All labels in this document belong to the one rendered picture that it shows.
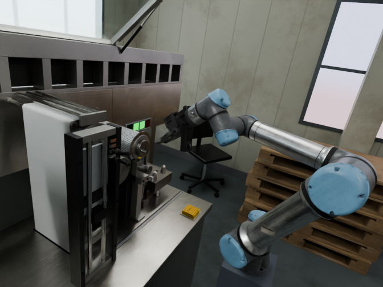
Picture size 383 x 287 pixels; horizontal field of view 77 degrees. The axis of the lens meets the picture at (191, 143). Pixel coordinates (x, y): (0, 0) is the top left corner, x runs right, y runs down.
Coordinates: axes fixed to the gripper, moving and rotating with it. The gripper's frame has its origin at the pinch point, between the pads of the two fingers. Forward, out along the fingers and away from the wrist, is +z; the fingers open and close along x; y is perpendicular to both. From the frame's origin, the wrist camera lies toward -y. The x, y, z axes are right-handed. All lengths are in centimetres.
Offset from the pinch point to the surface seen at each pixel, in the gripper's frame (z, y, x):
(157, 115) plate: 41, 35, -50
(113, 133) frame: -11.4, 1.0, 30.9
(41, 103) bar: 8.9, 22.6, 39.1
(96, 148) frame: -6.2, -1.4, 34.6
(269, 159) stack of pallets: 18, -24, -155
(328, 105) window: -37, 9, -257
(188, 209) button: 18.3, -31.6, -20.8
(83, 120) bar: -5.6, 8.5, 35.4
